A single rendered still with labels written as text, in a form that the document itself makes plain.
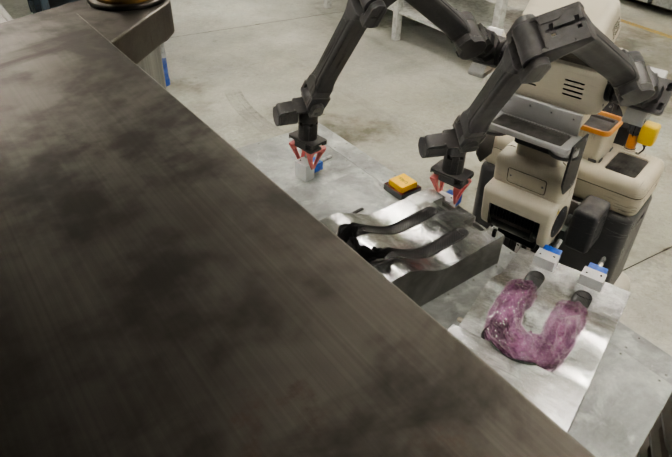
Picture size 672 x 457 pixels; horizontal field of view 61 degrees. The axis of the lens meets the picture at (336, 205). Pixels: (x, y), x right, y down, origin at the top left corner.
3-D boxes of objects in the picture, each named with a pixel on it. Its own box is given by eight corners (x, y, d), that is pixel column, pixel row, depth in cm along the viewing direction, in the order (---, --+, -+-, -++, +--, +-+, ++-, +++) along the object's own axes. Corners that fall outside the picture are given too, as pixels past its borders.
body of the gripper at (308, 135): (311, 152, 166) (312, 129, 161) (287, 139, 171) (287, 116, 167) (327, 145, 170) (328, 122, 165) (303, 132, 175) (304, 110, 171)
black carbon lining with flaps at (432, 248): (428, 210, 151) (432, 180, 146) (474, 242, 141) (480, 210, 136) (320, 260, 134) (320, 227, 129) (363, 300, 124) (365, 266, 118)
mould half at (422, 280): (426, 213, 162) (432, 172, 155) (497, 262, 145) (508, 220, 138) (274, 283, 138) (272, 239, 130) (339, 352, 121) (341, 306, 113)
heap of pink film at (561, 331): (516, 277, 132) (523, 250, 128) (594, 311, 124) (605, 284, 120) (466, 346, 115) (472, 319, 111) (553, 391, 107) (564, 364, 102)
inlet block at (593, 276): (590, 261, 142) (597, 245, 139) (611, 270, 140) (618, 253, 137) (574, 291, 133) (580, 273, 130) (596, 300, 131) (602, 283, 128)
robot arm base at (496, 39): (513, 40, 161) (475, 31, 167) (505, 29, 154) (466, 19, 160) (499, 69, 161) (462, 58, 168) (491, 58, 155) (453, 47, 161)
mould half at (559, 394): (516, 264, 145) (525, 229, 139) (623, 309, 133) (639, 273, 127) (417, 397, 112) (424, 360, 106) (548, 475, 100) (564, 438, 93)
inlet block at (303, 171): (325, 160, 185) (325, 146, 182) (336, 166, 182) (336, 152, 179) (294, 175, 177) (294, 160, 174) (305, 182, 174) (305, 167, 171)
